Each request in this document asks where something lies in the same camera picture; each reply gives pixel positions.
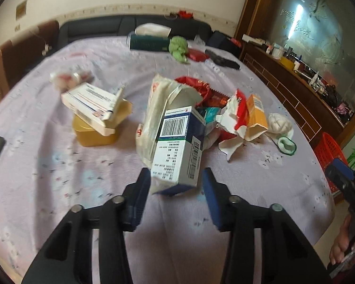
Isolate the black leather sofa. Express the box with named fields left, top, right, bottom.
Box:
left=58, top=14, right=212, bottom=48

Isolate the pink white wrapper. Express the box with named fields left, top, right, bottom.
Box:
left=50, top=70, right=93, bottom=92

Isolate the wooden sideboard cabinet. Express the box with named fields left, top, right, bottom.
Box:
left=240, top=43, right=355, bottom=148

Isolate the orange small carton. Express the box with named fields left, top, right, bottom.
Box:
left=245, top=94, right=268, bottom=142

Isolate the yellow plastic container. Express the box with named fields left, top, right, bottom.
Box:
left=72, top=99, right=133, bottom=147

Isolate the red plastic basket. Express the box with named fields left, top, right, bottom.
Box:
left=313, top=131, right=350, bottom=194

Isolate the white red-striped medicine box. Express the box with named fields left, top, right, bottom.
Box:
left=61, top=83, right=124, bottom=128

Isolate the red plastic bag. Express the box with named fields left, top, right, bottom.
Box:
left=176, top=76, right=230, bottom=108

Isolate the small gold wall plaque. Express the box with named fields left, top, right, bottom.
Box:
left=15, top=0, right=27, bottom=21

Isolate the white cup on sideboard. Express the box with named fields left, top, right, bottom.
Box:
left=271, top=46, right=285, bottom=60

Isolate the teal tissue pack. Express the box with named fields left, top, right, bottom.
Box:
left=197, top=107, right=221, bottom=124

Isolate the dark green tissue box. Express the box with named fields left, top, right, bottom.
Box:
left=127, top=23, right=172, bottom=52

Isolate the cream paper bag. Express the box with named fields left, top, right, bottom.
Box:
left=136, top=74, right=203, bottom=168

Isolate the yellow box on sideboard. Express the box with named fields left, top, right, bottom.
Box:
left=280, top=57, right=295, bottom=71

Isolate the brown armchair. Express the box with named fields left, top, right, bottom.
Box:
left=0, top=21, right=59, bottom=96

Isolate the white blue medicine box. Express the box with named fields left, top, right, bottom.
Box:
left=151, top=106, right=206, bottom=196

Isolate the red white torn box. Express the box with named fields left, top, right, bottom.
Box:
left=216, top=89, right=249, bottom=162

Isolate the white tissue ball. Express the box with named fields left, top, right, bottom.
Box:
left=267, top=114, right=292, bottom=135

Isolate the red flat pouch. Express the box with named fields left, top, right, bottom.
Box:
left=186, top=48, right=210, bottom=62

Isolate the purple floral tablecloth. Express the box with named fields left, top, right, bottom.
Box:
left=0, top=37, right=335, bottom=283

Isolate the person's right hand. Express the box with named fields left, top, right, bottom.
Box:
left=329, top=214, right=355, bottom=271

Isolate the red item on sofa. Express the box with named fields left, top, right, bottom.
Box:
left=167, top=10, right=194, bottom=20

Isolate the green crumpled cloth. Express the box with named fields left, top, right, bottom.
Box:
left=169, top=36, right=189, bottom=64

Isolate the clear plastic wrapper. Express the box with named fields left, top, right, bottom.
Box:
left=192, top=35, right=206, bottom=51

